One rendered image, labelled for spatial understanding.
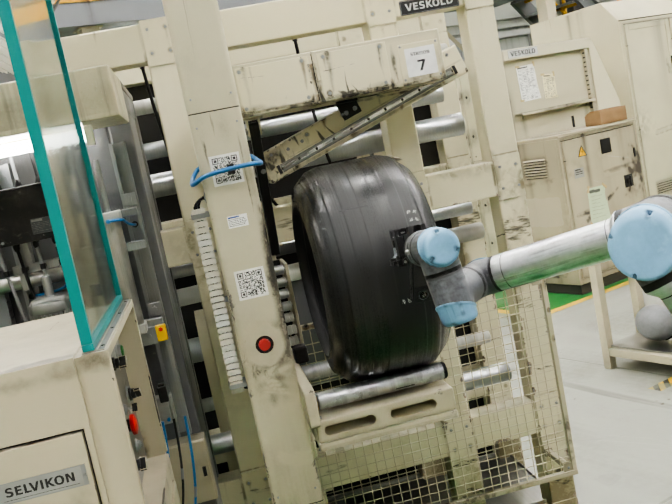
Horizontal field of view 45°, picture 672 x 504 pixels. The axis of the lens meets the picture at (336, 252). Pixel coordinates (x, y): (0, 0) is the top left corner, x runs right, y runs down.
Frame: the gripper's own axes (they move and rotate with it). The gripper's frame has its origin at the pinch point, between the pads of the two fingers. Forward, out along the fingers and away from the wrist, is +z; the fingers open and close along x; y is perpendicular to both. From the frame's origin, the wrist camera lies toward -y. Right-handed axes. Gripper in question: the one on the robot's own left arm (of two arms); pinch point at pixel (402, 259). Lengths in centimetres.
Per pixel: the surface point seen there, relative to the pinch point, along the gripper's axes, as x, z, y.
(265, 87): 18, 42, 53
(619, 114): -299, 431, 60
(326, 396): 22.1, 18.0, -29.6
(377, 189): 0.3, 8.3, 17.5
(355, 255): 10.1, 1.9, 3.3
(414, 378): -0.6, 17.7, -30.5
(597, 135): -270, 417, 46
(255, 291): 33.4, 21.8, -0.4
